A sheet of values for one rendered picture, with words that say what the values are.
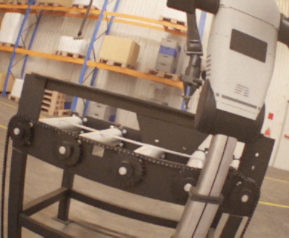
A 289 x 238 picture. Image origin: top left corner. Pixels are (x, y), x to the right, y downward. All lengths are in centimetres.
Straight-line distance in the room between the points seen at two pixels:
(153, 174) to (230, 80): 80
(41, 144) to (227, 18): 119
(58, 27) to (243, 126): 1119
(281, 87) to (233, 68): 997
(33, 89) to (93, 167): 50
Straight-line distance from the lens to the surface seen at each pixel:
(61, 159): 176
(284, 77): 1104
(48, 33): 1216
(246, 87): 104
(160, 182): 170
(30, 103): 188
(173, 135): 168
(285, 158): 1107
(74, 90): 180
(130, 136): 266
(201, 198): 109
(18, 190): 197
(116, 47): 970
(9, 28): 1147
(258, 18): 109
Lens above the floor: 121
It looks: 4 degrees down
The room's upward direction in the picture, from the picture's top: 14 degrees clockwise
